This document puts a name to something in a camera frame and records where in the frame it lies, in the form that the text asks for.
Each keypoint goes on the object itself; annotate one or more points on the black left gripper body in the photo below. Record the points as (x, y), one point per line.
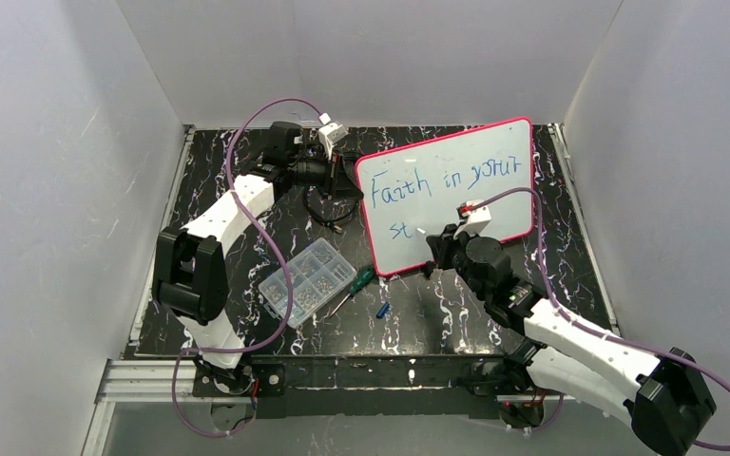
(332, 173)

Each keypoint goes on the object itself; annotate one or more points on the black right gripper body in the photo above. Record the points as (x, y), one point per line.
(444, 240)

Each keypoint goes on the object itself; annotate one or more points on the pink framed whiteboard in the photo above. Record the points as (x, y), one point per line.
(422, 185)

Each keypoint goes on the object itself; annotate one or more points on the blue marker cap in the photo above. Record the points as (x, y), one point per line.
(383, 310)

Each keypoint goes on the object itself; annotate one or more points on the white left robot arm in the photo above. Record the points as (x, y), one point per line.
(189, 273)

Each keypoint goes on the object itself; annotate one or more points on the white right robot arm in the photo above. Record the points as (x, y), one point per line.
(665, 401)

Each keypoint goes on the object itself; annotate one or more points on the clear plastic screw box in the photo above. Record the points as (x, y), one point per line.
(318, 273)

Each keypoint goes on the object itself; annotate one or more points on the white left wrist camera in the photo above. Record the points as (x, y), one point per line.
(330, 133)

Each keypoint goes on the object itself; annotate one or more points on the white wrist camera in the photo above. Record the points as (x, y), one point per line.
(330, 133)
(474, 217)

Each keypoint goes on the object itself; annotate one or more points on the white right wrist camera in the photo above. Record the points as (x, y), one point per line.
(474, 217)

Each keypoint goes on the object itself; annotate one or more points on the green handled screwdriver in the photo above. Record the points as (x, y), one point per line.
(361, 280)

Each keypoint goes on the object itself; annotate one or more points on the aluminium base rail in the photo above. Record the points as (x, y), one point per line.
(286, 385)

